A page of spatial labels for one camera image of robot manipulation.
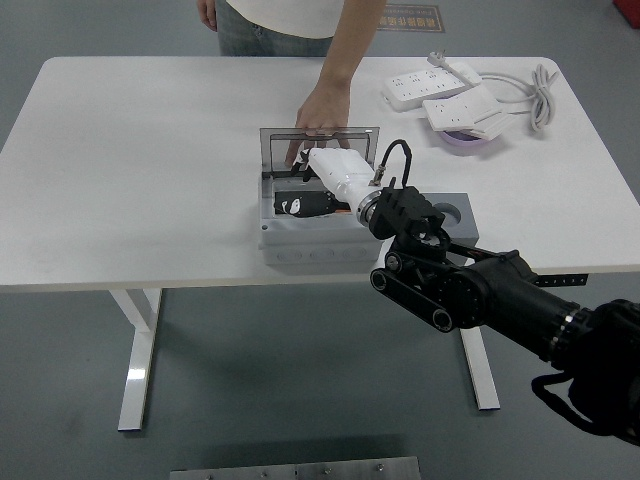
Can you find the white power cable with plug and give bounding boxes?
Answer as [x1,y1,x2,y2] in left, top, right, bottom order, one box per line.
[427,45,560,135]

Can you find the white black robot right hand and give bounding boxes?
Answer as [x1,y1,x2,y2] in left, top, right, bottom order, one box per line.
[272,146,377,220]

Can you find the short white power strip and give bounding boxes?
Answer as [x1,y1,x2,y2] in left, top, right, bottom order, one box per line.
[422,84,504,132]

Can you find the person's left hand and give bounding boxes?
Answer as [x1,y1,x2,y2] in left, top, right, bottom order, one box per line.
[283,84,352,169]

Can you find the long white power strip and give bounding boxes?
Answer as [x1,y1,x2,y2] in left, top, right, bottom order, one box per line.
[382,63,484,112]

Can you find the black table control panel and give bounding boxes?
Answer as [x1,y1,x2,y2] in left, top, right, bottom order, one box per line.
[533,273,590,288]

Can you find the grey metal plate with screws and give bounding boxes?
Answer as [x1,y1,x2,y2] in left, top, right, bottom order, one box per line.
[169,455,422,480]

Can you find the grey block holder with hole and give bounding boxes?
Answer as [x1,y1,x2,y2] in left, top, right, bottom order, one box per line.
[424,192,481,249]

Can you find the person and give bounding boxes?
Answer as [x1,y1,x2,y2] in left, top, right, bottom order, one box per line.
[215,0,349,58]

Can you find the purple round dish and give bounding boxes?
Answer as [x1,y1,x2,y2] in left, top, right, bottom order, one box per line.
[439,127,494,149]

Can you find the grey plastic electrical box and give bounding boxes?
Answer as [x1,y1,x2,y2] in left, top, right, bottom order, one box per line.
[257,169,386,266]

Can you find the white table leg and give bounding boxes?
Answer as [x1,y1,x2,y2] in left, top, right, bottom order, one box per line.
[109,288,164,432]
[458,324,502,412]

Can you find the brown floor sign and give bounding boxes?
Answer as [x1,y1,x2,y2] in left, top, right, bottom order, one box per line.
[375,3,446,34]

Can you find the person's right hand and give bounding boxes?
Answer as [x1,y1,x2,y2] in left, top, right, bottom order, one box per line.
[197,0,220,32]

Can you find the transparent hinged box lid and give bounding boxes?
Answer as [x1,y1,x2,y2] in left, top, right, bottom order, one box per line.
[259,126,381,176]

